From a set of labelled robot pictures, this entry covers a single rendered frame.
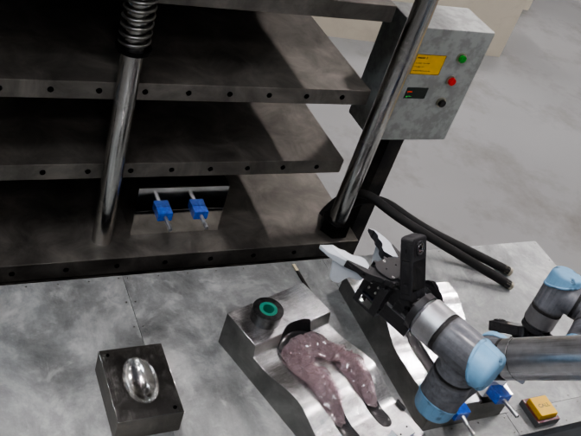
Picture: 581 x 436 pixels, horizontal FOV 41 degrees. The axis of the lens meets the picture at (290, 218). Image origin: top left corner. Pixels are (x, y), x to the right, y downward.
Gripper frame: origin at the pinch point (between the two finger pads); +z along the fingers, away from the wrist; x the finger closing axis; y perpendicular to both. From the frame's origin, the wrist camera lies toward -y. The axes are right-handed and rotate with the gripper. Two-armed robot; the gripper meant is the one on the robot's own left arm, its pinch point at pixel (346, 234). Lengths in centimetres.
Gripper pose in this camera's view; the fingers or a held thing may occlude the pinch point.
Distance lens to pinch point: 139.3
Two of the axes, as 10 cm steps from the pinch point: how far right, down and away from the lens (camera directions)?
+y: -3.6, 7.8, 5.1
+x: 6.5, -1.8, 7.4
